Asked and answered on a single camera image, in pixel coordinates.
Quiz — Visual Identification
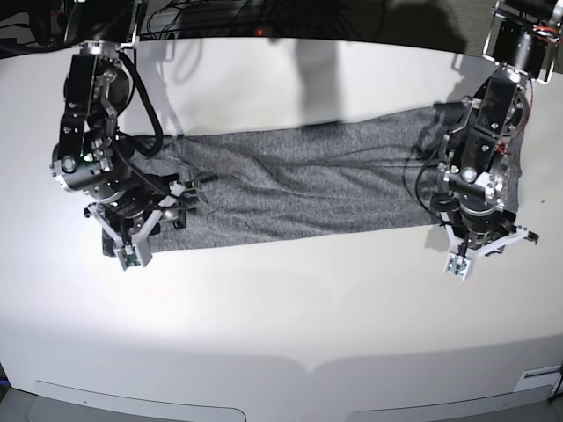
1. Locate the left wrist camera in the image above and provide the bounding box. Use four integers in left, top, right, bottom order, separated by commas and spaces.
443, 252, 473, 281

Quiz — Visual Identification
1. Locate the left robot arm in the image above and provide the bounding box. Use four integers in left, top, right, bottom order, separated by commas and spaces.
419, 1, 562, 274

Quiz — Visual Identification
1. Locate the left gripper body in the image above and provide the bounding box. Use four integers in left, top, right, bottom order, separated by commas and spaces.
435, 197, 516, 255

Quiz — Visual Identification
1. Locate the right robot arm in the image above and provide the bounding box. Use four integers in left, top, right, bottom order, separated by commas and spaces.
50, 1, 199, 248

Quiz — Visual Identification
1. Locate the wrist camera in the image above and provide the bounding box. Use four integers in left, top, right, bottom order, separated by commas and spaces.
443, 252, 473, 281
114, 241, 152, 271

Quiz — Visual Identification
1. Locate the grey long-sleeve T-shirt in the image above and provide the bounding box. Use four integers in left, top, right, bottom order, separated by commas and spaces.
100, 104, 524, 258

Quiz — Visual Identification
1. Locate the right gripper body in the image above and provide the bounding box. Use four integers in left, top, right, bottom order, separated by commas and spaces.
84, 185, 180, 246

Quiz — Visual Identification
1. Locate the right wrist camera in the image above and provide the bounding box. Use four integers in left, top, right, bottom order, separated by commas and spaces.
114, 241, 152, 271

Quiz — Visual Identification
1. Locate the black power strip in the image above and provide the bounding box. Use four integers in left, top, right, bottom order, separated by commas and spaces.
163, 23, 303, 40

